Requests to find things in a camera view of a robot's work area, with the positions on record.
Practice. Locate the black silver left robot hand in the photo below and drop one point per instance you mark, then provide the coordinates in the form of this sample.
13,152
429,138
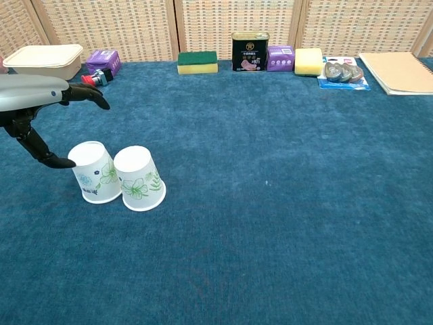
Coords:
30,91

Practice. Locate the white floral paper cup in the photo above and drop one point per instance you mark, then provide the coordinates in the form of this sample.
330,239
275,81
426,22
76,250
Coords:
94,176
140,183

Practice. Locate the beige lidded lunch box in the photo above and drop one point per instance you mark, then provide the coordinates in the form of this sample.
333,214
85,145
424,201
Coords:
44,61

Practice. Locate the woven folding screen panel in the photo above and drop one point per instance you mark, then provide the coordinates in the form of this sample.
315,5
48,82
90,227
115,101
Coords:
108,27
362,23
429,47
236,17
17,23

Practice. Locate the purple small box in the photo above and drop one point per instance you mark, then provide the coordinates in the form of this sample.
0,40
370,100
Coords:
280,58
105,61

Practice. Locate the green yellow scouring sponge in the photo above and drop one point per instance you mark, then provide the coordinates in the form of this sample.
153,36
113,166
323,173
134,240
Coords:
198,62

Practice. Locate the black luncheon meat can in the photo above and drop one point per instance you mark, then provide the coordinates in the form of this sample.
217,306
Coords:
250,52

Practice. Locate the blue table mat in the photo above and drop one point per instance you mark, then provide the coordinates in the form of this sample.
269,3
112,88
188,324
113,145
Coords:
236,203

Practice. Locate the yellow sponge block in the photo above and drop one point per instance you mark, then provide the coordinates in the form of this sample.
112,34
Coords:
308,61

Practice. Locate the brown spiral notebook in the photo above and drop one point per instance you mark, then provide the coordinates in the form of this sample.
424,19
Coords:
395,72

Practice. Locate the red black push button switch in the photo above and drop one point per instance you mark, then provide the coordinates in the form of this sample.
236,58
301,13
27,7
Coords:
98,77

